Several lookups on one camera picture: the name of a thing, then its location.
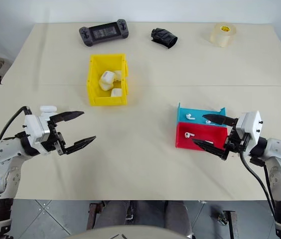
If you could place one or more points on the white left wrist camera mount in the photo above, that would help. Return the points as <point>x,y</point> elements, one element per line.
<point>32,127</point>

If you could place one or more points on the red plastic tray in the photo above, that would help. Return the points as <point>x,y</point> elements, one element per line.
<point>205,132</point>

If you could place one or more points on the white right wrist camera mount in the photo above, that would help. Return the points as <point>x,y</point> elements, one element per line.
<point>251,124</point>

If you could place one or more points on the black handheld game controller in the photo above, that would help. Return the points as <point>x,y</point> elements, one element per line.
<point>103,32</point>

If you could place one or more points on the beige rounded dome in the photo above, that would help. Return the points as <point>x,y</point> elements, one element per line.
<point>130,233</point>

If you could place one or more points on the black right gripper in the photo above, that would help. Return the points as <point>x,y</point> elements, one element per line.
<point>237,143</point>

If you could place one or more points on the yellow plastic bin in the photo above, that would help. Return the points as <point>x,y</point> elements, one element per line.
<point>93,74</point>

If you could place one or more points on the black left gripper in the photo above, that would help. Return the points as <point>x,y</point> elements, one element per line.
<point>60,142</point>

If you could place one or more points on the grey rounded shape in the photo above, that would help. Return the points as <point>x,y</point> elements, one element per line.
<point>115,214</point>
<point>176,215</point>

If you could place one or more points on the blue plastic tray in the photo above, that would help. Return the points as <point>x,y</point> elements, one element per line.
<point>197,114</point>

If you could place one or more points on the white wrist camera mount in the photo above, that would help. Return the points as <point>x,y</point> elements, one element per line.
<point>32,127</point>
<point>251,124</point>

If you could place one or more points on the rusty metal post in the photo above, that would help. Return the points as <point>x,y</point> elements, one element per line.
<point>231,224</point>
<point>95,215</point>

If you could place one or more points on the black crumpled sleeve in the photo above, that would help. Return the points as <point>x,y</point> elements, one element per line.
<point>163,36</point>

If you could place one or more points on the clear adhesive tape roll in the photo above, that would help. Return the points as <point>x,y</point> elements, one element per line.
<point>220,37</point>

